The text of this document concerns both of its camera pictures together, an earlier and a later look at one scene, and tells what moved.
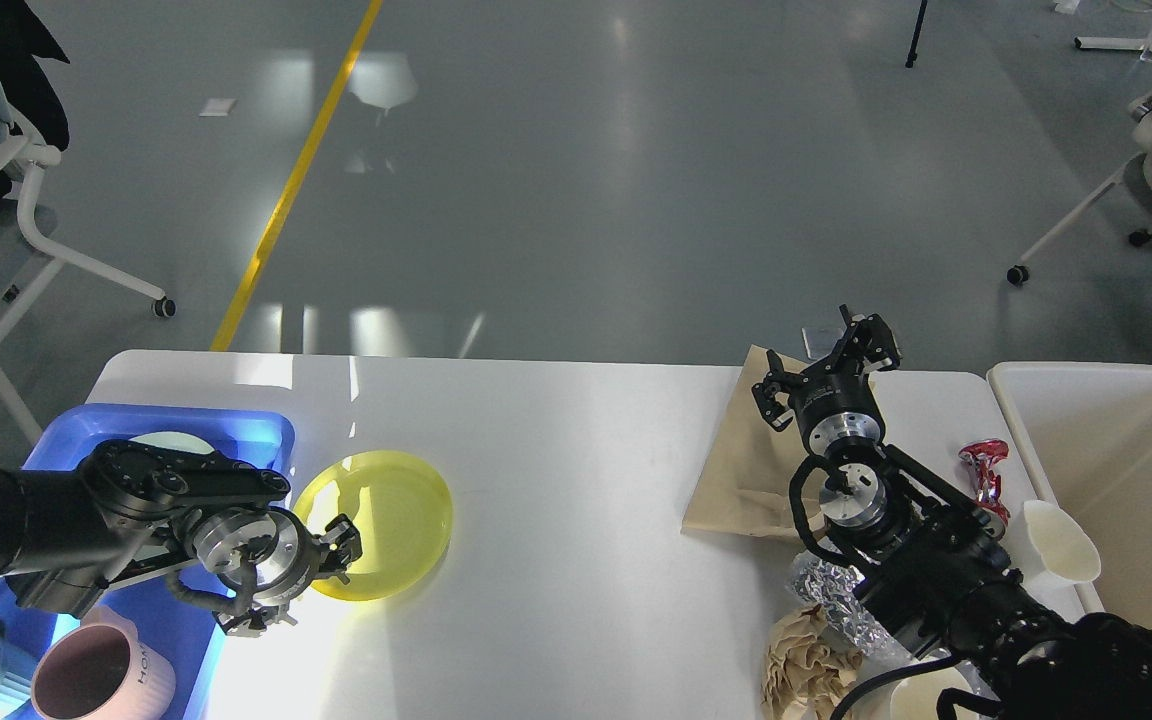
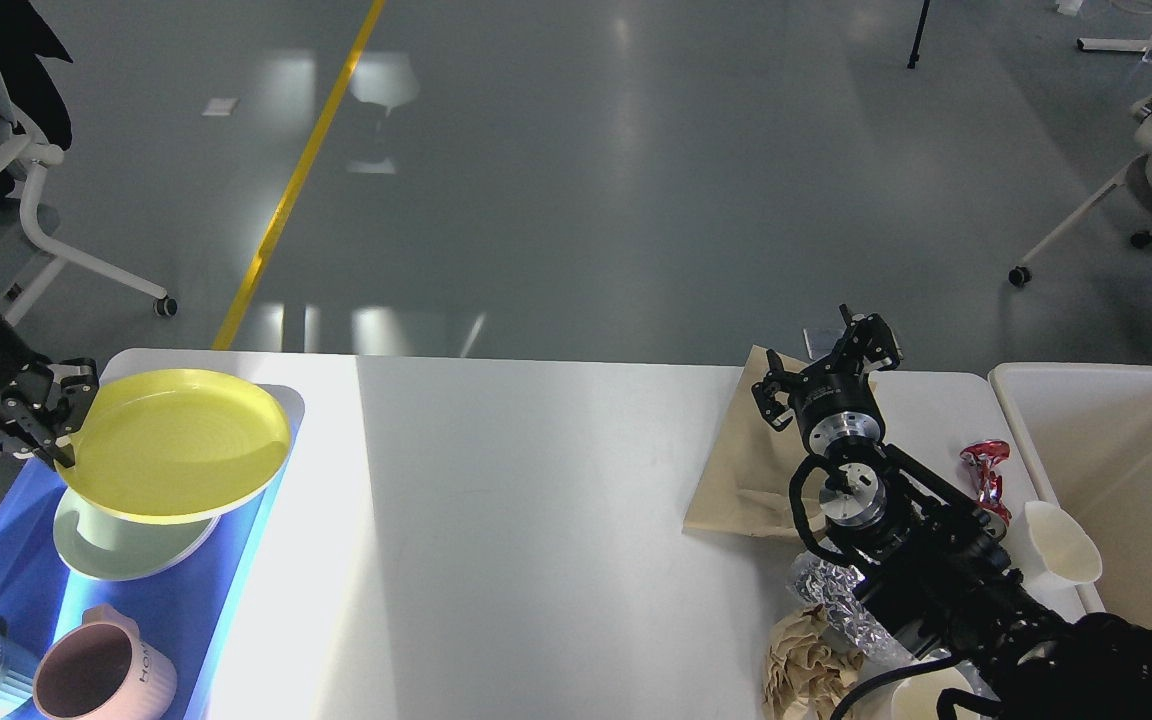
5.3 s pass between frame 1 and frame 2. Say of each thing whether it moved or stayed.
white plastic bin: stayed
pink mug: stayed
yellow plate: moved
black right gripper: stayed
